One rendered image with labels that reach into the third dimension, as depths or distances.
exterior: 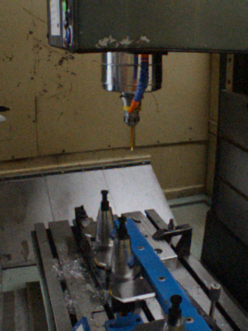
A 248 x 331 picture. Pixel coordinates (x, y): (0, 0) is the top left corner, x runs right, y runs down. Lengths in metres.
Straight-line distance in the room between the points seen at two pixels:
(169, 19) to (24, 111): 1.41
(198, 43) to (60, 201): 1.42
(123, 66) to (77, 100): 1.11
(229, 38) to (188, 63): 1.46
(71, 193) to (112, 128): 0.41
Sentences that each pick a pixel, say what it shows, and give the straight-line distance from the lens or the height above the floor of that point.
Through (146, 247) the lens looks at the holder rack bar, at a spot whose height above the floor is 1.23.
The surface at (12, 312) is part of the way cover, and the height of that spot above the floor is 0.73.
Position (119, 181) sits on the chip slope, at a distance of 2.10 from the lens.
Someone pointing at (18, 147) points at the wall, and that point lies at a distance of 2.04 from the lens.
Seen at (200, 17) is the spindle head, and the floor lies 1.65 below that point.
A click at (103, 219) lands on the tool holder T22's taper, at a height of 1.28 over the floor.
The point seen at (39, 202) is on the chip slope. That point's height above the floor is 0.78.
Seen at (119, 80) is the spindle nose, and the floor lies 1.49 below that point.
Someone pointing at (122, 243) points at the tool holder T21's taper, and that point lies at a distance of 0.64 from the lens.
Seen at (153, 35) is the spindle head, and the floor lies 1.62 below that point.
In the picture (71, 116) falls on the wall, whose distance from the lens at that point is 2.03.
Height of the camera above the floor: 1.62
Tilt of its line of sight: 21 degrees down
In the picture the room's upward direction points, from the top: straight up
